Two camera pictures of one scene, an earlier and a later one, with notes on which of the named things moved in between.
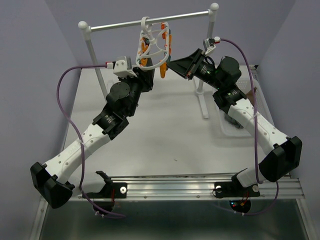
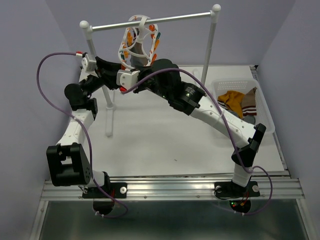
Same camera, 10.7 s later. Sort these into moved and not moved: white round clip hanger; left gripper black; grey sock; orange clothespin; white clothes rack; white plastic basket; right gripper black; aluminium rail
Moved: grey sock; left gripper black; right gripper black; orange clothespin; white round clip hanger
Not moved: aluminium rail; white clothes rack; white plastic basket
